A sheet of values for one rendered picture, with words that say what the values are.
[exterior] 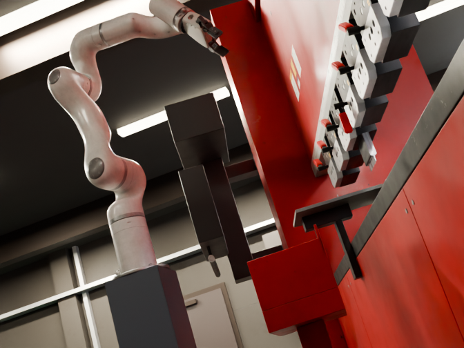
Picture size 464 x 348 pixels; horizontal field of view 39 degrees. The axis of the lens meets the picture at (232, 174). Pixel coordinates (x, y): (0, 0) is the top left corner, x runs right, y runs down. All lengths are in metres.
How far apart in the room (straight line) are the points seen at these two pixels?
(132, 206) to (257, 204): 7.76
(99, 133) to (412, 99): 1.48
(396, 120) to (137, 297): 1.52
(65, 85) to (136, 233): 0.58
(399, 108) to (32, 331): 8.69
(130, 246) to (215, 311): 7.68
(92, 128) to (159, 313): 0.68
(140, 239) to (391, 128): 1.37
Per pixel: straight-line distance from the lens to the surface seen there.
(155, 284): 2.02
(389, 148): 2.98
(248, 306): 9.69
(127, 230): 2.12
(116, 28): 2.34
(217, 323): 9.74
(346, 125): 1.89
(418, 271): 1.35
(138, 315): 2.04
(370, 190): 1.92
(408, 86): 3.11
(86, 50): 2.42
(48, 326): 10.83
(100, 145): 2.21
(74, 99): 2.34
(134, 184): 2.23
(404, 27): 1.49
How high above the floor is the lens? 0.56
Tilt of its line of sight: 18 degrees up
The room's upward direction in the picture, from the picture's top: 17 degrees counter-clockwise
